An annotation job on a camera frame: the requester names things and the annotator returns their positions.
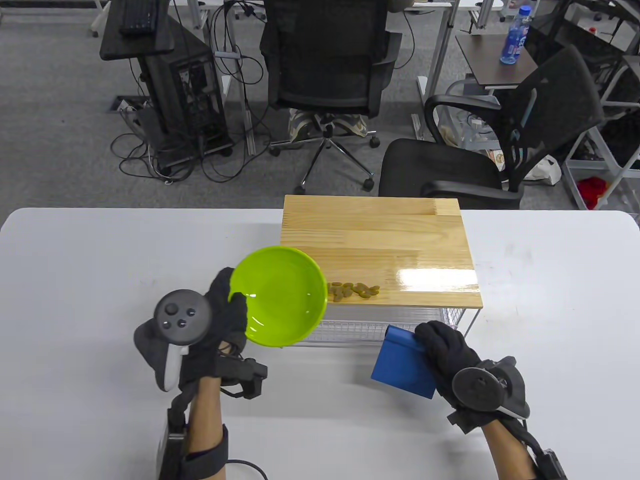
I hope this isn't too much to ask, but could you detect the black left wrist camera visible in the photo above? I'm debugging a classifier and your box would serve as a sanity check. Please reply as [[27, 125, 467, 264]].
[[219, 357, 269, 400]]

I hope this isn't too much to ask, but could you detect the grey hand controller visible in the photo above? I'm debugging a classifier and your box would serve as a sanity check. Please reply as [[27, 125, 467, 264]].
[[134, 290, 213, 393], [452, 356, 531, 420]]

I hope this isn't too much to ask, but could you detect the grey right hand controller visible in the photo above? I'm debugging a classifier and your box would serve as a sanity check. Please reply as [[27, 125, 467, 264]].
[[452, 356, 531, 420]]

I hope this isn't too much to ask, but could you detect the brown side table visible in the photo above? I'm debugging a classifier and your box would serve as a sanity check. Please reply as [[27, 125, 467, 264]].
[[455, 32, 540, 91]]

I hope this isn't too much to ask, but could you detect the person's left hand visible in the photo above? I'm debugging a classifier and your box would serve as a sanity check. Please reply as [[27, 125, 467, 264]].
[[177, 267, 249, 393]]

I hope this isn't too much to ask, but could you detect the blue plastic scraper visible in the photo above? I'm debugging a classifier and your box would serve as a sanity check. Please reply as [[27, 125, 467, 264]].
[[371, 325, 437, 400]]

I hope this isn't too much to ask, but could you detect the black computer tower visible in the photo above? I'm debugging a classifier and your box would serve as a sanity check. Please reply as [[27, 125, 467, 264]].
[[137, 25, 235, 168]]

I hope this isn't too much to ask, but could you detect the grey left hand controller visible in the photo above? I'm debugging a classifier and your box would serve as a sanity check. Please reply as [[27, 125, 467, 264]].
[[134, 290, 213, 393]]

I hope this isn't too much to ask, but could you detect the white bag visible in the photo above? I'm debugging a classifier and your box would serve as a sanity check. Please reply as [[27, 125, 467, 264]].
[[522, 155, 563, 187]]

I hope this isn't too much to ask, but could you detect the person's right forearm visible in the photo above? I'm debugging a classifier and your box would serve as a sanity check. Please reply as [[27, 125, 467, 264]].
[[482, 420, 540, 480]]

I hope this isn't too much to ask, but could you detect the green plastic bowl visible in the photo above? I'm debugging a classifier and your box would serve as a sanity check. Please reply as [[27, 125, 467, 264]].
[[228, 246, 329, 348]]

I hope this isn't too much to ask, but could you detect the black right forearm box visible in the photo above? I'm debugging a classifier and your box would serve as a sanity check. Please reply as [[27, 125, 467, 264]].
[[537, 449, 569, 480]]

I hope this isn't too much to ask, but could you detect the black office chair chrome base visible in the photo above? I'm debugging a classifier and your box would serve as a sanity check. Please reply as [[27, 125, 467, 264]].
[[260, 0, 403, 195]]

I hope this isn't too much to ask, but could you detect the black labelled left forearm box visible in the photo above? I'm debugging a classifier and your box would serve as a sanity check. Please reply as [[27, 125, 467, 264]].
[[156, 410, 189, 480]]

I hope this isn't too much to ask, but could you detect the black keyboard stand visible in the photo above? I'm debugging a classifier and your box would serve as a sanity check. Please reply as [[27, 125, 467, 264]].
[[99, 0, 176, 62]]

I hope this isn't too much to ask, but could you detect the person's left forearm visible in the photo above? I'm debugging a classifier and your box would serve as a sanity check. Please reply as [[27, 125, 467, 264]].
[[182, 375, 229, 480]]

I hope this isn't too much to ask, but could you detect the tangle of black floor cables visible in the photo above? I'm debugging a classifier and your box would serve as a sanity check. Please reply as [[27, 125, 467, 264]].
[[110, 100, 273, 185]]

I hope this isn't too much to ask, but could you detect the black mesh armrest office chair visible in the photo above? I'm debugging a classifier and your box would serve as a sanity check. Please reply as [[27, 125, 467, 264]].
[[378, 44, 603, 210]]

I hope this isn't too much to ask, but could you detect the blue water bottle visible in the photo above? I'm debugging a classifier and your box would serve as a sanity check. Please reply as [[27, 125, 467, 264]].
[[500, 6, 533, 66]]

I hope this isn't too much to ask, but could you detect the black keyboard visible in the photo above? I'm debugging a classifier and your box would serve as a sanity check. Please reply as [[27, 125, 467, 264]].
[[118, 0, 161, 35]]

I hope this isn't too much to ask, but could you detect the black left glove cable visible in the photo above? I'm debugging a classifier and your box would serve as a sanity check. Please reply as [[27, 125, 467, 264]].
[[225, 459, 271, 480]]

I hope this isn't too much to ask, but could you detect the red cloth item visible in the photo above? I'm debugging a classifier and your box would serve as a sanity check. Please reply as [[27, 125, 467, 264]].
[[576, 176, 610, 210]]

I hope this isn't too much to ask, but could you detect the white metal storage rack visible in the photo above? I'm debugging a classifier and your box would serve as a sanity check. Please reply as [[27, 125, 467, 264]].
[[562, 50, 640, 211]]

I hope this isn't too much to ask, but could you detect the pile of green raisins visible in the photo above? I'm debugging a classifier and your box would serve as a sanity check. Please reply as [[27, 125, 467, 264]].
[[327, 281, 381, 303]]

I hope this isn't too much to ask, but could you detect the person's right hand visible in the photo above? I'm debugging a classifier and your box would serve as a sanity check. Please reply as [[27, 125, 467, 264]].
[[415, 321, 523, 435]]

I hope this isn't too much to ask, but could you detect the floor socket box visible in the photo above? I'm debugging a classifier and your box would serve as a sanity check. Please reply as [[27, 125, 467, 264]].
[[111, 97, 151, 115]]

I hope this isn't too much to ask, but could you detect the white desk leg frame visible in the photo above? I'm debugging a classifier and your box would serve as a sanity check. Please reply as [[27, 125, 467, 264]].
[[412, 0, 458, 141]]

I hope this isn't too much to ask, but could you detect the wood-topped white mesh sliding drawer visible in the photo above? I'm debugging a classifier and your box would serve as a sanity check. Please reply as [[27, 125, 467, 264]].
[[273, 195, 484, 348]]

